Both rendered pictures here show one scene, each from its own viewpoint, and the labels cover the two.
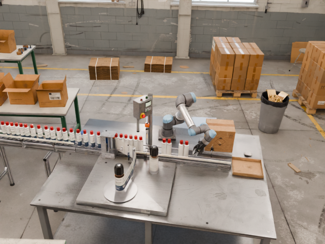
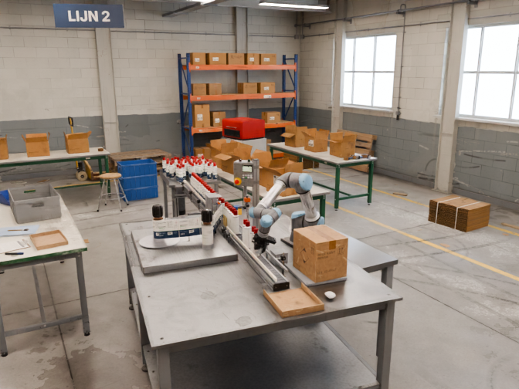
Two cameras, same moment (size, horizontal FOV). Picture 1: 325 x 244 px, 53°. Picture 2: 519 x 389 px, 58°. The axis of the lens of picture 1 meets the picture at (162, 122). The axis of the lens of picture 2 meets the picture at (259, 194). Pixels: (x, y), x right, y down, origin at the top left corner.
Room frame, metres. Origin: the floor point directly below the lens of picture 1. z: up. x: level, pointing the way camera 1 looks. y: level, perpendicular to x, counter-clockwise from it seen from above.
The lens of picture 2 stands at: (1.23, -3.02, 2.17)
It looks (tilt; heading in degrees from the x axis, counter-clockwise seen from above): 15 degrees down; 62
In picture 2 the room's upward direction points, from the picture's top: straight up
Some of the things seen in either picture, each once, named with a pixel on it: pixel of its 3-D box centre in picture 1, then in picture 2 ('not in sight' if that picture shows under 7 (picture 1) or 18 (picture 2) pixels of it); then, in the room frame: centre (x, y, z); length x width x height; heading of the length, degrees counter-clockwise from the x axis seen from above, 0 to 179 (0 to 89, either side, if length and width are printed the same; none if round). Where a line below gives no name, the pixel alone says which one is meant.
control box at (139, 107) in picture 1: (142, 107); (245, 173); (2.85, 0.20, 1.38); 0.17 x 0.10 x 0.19; 137
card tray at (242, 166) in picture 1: (247, 167); (293, 299); (2.61, -0.88, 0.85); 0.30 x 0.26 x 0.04; 82
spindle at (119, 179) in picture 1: (119, 177); (158, 222); (2.19, 0.36, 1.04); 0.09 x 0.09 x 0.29
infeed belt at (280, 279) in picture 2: (151, 155); (240, 241); (2.76, 0.11, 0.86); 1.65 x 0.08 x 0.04; 82
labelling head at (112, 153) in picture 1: (109, 144); (214, 210); (2.72, 0.54, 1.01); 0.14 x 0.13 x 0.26; 82
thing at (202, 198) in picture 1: (161, 165); (232, 254); (2.64, 0.00, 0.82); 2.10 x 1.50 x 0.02; 82
